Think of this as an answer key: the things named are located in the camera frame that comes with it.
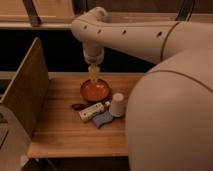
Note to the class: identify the cream tapered gripper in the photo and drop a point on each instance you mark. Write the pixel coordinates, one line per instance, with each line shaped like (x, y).
(93, 71)

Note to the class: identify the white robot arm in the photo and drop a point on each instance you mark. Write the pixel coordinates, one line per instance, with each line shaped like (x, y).
(169, 116)

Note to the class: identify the orange bowl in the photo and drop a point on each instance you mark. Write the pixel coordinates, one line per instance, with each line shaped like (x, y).
(94, 92)

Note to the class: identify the dark red spoon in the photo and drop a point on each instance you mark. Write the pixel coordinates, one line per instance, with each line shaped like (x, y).
(78, 107)

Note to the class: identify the white game remote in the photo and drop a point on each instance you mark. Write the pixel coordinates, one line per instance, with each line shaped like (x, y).
(89, 112)

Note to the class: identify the white paper cup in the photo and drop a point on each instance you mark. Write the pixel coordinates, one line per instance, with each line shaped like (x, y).
(117, 105)

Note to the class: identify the blue sponge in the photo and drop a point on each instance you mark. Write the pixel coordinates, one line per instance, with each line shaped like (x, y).
(102, 119)

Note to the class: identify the wooden side panel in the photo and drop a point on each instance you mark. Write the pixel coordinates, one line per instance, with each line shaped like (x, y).
(23, 99)

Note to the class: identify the wooden shelf rail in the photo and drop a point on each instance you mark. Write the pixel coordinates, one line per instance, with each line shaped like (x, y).
(60, 13)

